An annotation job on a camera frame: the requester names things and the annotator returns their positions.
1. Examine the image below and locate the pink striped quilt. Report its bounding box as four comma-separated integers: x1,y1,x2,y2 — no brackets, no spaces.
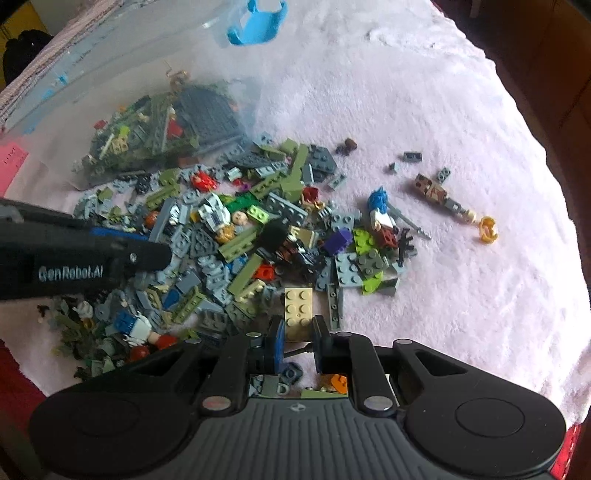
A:
0,18,93,134

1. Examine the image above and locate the black bag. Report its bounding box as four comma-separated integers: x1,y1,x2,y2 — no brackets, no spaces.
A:
2,28,47,86

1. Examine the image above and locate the heap of bricks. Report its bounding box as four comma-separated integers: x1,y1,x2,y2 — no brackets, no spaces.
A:
74,80,252,188

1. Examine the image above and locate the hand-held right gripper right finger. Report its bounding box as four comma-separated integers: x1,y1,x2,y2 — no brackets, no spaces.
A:
311,315,509,414

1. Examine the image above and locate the yellow ring toy piece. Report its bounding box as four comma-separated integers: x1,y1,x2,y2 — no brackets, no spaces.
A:
478,216,499,244

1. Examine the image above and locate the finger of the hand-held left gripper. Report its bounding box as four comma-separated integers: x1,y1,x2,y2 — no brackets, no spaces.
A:
90,237,172,287
0,198,155,244

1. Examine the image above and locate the yellow wardrobe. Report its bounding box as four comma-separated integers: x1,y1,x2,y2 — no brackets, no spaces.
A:
0,0,95,88

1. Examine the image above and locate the clear plastic storage container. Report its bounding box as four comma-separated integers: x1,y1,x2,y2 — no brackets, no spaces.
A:
0,0,289,195

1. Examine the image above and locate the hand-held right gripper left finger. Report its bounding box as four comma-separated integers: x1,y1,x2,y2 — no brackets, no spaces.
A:
88,316,289,414

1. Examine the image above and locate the tan toy brick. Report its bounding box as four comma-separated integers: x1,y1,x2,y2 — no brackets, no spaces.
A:
284,287,315,342

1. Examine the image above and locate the brown toy minifigure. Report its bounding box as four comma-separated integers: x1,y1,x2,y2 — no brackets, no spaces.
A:
413,173,477,225

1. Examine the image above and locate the pink paper card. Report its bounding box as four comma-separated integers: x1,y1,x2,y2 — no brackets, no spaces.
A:
0,142,29,197

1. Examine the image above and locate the pale pink fluffy blanket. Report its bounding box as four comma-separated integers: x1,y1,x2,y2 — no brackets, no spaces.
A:
0,0,591,423

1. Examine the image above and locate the blue-haired toy minifigure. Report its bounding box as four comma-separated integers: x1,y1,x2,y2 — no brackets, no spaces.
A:
367,186,432,241

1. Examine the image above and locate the pile of toy bricks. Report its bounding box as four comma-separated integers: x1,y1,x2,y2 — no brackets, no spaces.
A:
37,134,419,401

